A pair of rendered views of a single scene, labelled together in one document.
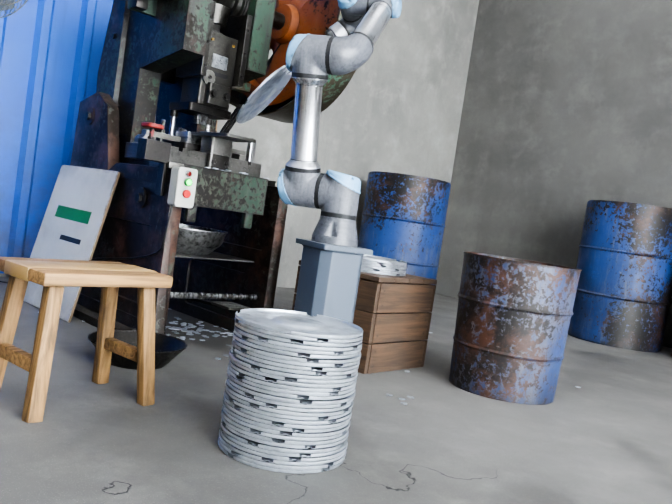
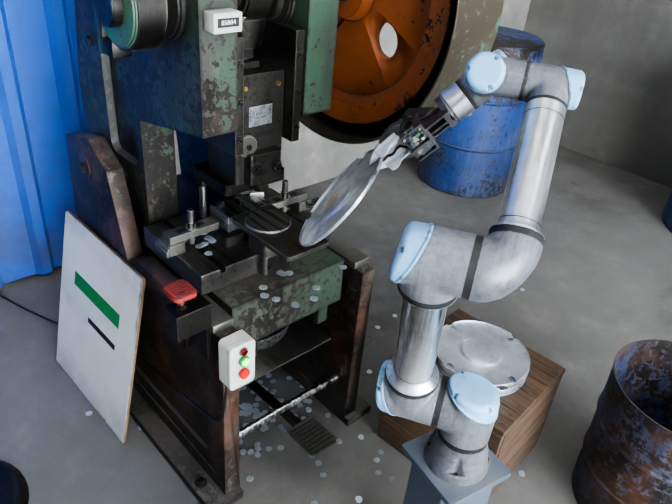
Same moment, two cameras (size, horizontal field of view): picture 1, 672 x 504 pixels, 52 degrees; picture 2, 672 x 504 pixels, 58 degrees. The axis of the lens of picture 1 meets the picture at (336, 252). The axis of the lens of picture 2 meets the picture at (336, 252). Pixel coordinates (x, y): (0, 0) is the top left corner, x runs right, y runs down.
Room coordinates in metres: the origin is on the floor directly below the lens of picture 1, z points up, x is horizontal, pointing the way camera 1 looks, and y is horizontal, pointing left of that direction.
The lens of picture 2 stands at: (1.23, 0.35, 1.60)
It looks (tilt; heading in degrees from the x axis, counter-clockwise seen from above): 32 degrees down; 0
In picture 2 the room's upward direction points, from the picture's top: 6 degrees clockwise
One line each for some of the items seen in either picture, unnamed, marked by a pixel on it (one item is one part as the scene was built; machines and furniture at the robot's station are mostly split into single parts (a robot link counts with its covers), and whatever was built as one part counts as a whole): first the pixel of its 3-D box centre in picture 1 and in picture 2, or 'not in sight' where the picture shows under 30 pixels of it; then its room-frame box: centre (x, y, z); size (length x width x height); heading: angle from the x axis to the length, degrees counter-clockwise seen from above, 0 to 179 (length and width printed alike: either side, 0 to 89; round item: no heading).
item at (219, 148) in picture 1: (220, 151); (278, 249); (2.62, 0.49, 0.72); 0.25 x 0.14 x 0.14; 45
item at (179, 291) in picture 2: (151, 134); (180, 301); (2.35, 0.68, 0.72); 0.07 x 0.06 x 0.08; 45
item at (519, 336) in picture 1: (510, 324); (661, 448); (2.48, -0.67, 0.24); 0.42 x 0.42 x 0.48
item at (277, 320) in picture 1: (299, 322); not in sight; (1.53, 0.06, 0.29); 0.29 x 0.29 x 0.01
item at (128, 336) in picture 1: (137, 351); not in sight; (2.09, 0.57, 0.04); 0.30 x 0.30 x 0.07
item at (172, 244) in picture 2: (159, 132); (188, 227); (2.62, 0.73, 0.76); 0.17 x 0.06 x 0.10; 135
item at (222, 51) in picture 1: (212, 69); (250, 120); (2.71, 0.59, 1.04); 0.17 x 0.15 x 0.30; 45
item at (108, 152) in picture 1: (108, 205); (138, 306); (2.65, 0.90, 0.45); 0.92 x 0.12 x 0.90; 45
